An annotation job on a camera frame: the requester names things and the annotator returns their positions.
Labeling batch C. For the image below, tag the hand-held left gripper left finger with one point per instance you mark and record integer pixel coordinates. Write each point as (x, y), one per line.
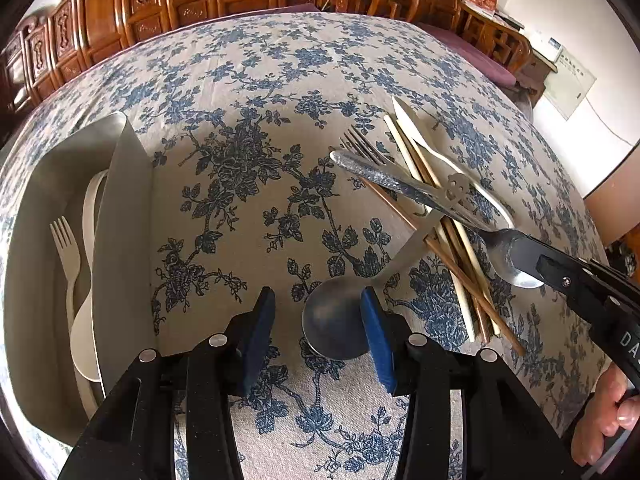
(257, 340)

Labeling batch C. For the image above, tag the brown chopstick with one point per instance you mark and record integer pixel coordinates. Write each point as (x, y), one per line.
(500, 327)
(387, 197)

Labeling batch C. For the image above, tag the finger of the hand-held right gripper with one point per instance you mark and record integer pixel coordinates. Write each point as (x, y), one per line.
(545, 255)

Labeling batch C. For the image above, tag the blue floral tablecloth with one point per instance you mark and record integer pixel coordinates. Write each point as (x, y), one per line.
(260, 85)

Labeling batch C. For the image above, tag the cream plastic knife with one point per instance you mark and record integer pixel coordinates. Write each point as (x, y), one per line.
(412, 122)

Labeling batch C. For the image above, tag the copper metal fork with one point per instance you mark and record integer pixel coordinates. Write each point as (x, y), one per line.
(362, 145)

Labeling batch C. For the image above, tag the person's right hand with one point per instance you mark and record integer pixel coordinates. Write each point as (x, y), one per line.
(605, 410)

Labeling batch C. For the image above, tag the grey utensil tray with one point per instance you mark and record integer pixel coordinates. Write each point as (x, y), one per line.
(125, 240)

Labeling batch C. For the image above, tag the white plastic fork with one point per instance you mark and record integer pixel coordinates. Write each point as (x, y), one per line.
(62, 240)

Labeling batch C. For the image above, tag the white wall poster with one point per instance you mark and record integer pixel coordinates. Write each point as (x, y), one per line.
(570, 77)

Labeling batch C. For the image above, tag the white plastic spoon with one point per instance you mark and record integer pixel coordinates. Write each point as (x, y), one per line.
(85, 340)

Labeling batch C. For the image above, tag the carved wooden cabinet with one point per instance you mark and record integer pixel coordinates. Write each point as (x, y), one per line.
(150, 0)

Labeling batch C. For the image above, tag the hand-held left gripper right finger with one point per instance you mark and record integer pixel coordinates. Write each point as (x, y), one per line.
(377, 340)

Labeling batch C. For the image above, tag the cream chopstick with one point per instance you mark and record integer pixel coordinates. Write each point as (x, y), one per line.
(392, 130)
(407, 136)

